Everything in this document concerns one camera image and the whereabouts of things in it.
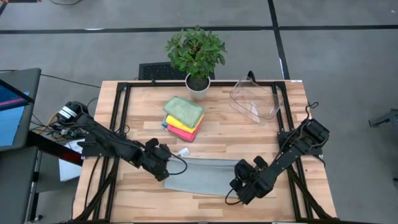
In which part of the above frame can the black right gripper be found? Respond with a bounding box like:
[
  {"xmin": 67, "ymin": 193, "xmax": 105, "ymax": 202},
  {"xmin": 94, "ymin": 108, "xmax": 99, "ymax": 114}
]
[{"xmin": 229, "ymin": 155, "xmax": 275, "ymax": 205}]

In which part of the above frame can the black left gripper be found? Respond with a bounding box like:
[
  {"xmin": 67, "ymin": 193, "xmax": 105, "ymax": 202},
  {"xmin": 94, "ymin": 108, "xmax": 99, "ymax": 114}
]
[{"xmin": 141, "ymin": 138, "xmax": 171, "ymax": 182}]

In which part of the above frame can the pink microfiber towel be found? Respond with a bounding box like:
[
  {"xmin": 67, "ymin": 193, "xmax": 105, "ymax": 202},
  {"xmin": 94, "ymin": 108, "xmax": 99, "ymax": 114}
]
[{"xmin": 167, "ymin": 123, "xmax": 201, "ymax": 143}]

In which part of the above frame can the yellow microfiber towel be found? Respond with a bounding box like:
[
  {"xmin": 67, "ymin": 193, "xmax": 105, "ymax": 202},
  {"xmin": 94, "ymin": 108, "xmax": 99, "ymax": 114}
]
[{"xmin": 165, "ymin": 113, "xmax": 205, "ymax": 134}]

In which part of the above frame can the pale green microfiber towel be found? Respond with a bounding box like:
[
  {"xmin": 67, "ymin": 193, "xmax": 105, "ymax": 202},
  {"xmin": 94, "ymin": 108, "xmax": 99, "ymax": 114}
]
[{"xmin": 162, "ymin": 95, "xmax": 205, "ymax": 129}]

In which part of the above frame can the grey microfiber towel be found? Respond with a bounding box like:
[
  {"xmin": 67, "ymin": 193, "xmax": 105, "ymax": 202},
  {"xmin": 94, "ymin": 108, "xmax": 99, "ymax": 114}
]
[{"xmin": 164, "ymin": 147, "xmax": 241, "ymax": 197}]

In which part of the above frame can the white plant pot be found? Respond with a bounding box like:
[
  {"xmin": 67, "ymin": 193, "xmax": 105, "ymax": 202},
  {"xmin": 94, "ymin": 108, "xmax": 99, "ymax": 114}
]
[{"xmin": 185, "ymin": 73, "xmax": 212, "ymax": 101}]

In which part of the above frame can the black floor vent grate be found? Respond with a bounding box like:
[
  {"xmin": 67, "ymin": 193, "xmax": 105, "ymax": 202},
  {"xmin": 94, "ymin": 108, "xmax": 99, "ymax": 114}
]
[{"xmin": 138, "ymin": 62, "xmax": 216, "ymax": 81}]

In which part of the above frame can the clear plastic bin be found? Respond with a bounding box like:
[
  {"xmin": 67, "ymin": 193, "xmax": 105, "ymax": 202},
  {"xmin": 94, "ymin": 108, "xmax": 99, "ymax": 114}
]
[{"xmin": 229, "ymin": 77, "xmax": 281, "ymax": 124}]

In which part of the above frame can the white paper sheet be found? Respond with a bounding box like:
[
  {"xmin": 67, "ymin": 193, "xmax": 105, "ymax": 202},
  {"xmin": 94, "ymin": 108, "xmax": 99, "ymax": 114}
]
[{"xmin": 58, "ymin": 139, "xmax": 85, "ymax": 182}]

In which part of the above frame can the green leafy plant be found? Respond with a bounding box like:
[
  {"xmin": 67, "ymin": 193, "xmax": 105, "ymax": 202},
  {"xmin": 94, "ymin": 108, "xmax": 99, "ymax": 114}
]
[{"xmin": 164, "ymin": 25, "xmax": 228, "ymax": 80}]

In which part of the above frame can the blue screen monitor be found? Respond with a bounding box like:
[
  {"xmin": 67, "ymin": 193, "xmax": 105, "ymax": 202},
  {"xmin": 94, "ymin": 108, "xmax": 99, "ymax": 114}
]
[{"xmin": 0, "ymin": 67, "xmax": 42, "ymax": 152}]

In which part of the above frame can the black side desk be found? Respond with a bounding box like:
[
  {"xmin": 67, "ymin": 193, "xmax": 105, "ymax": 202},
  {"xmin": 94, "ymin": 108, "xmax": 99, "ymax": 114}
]
[{"xmin": 0, "ymin": 130, "xmax": 84, "ymax": 224}]

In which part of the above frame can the black tripod leg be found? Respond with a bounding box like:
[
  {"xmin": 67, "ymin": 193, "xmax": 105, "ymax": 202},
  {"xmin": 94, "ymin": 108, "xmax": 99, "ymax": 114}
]
[{"xmin": 368, "ymin": 108, "xmax": 398, "ymax": 128}]

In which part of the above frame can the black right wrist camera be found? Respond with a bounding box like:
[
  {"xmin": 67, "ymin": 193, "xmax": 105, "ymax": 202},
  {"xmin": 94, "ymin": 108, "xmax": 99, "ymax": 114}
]
[{"xmin": 233, "ymin": 158, "xmax": 256, "ymax": 180}]

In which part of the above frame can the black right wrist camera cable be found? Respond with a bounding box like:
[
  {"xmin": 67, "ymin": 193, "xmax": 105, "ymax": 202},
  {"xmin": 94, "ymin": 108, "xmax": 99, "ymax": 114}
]
[{"xmin": 224, "ymin": 186, "xmax": 243, "ymax": 206}]

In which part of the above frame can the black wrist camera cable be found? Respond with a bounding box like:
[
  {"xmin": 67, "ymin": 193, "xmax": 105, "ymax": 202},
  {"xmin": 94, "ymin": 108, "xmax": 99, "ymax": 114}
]
[
  {"xmin": 224, "ymin": 186, "xmax": 243, "ymax": 206},
  {"xmin": 166, "ymin": 153, "xmax": 188, "ymax": 176}
]

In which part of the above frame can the black left wrist camera cable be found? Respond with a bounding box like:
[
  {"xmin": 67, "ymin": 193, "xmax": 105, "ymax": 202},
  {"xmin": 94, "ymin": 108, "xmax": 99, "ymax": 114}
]
[{"xmin": 166, "ymin": 153, "xmax": 188, "ymax": 176}]

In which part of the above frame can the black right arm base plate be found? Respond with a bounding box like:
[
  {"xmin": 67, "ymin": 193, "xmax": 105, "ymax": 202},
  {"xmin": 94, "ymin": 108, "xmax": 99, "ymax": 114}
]
[{"xmin": 277, "ymin": 129, "xmax": 325, "ymax": 158}]

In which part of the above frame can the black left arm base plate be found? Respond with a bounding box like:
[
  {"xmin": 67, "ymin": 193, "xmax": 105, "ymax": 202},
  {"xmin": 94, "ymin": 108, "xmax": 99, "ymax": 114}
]
[{"xmin": 77, "ymin": 133, "xmax": 125, "ymax": 158}]

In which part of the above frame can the black aluminium table frame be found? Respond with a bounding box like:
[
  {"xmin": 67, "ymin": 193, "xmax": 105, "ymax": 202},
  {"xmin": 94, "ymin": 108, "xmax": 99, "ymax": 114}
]
[{"xmin": 73, "ymin": 80, "xmax": 337, "ymax": 223}]

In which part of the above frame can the black cable bundle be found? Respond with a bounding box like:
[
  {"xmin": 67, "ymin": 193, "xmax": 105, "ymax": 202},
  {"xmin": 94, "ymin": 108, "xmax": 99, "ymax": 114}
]
[{"xmin": 30, "ymin": 98, "xmax": 99, "ymax": 141}]

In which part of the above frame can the yellow cable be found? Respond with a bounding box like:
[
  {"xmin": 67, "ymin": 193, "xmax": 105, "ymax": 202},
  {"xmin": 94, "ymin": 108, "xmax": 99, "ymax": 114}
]
[{"xmin": 39, "ymin": 111, "xmax": 60, "ymax": 135}]

